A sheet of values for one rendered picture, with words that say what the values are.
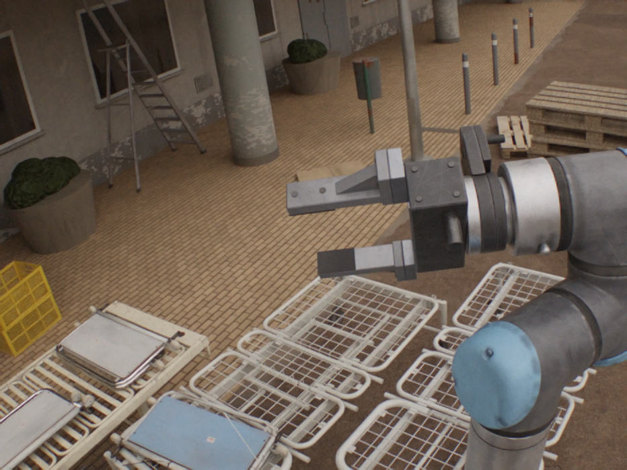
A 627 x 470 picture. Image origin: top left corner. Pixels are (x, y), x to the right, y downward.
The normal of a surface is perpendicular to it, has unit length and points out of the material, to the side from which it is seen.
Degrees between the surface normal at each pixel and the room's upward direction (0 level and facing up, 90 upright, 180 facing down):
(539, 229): 88
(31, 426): 6
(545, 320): 13
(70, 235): 101
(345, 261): 33
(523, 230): 87
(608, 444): 0
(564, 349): 51
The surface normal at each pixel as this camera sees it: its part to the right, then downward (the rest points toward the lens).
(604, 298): 0.15, -0.59
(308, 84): -0.18, 0.64
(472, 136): -0.19, -0.78
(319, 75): 0.26, 0.58
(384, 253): -0.20, -0.48
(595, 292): 0.04, -0.74
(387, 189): 0.03, 0.87
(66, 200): 0.80, 0.35
